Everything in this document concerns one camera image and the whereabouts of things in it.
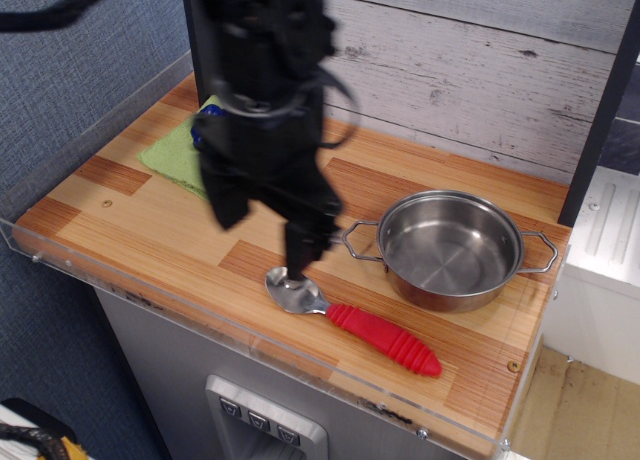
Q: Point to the green folded cloth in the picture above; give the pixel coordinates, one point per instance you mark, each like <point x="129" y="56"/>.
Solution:
<point x="176" y="158"/>

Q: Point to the white toy appliance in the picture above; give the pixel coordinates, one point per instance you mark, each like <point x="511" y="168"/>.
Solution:
<point x="594" y="314"/>

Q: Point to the dark right vertical post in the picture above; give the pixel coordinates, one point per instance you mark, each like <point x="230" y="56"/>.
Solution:
<point x="611" y="99"/>

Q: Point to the stainless steel pot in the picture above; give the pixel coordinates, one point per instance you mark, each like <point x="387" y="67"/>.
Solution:
<point x="449" y="251"/>

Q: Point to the dark left vertical post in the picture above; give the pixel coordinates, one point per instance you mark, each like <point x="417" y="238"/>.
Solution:
<point x="202" y="25"/>

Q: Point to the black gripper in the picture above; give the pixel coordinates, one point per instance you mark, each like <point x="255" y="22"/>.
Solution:
<point x="273" y="161"/>

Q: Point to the dark vertical post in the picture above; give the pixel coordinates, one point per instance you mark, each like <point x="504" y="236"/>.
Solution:
<point x="611" y="99"/>
<point x="202" y="25"/>

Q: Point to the blue toy grape bunch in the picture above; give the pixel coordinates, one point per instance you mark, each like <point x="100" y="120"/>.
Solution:
<point x="207" y="112"/>

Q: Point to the grey cabinet with buttons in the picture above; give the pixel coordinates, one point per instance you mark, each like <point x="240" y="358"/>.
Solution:
<point x="211" y="401"/>

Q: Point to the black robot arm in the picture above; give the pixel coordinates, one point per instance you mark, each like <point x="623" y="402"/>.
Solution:
<point x="261" y="60"/>

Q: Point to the yellow and black object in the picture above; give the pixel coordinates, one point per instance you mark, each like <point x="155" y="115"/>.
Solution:
<point x="28" y="432"/>

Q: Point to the red handled metal spoon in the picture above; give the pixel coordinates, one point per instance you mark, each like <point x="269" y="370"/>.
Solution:
<point x="303" y="297"/>

